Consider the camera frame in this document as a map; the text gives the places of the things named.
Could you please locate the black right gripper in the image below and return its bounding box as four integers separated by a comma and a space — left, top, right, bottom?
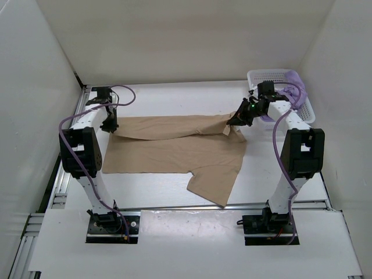
227, 98, 266, 127

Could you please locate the beige t shirt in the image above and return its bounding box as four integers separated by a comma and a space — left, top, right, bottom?
102, 114, 246, 207

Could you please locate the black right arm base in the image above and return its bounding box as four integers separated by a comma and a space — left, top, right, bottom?
237, 208, 300, 246

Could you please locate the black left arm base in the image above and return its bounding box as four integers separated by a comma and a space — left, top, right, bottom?
85, 213, 141, 244

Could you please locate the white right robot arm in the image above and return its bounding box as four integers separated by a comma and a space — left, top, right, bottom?
227, 96, 325, 233

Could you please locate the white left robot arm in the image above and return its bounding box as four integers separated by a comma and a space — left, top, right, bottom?
59, 97, 123, 233

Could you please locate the purple t shirt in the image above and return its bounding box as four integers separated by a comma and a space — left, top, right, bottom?
263, 69, 307, 112

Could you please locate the white plastic basket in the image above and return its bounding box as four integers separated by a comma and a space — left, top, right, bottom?
247, 69, 316, 124

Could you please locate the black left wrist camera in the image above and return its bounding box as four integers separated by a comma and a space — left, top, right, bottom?
87, 87, 112, 105

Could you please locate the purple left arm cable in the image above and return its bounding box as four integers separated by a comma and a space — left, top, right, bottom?
58, 84, 138, 242

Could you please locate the aluminium table edge rail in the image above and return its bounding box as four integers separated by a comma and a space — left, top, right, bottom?
8, 84, 332, 279

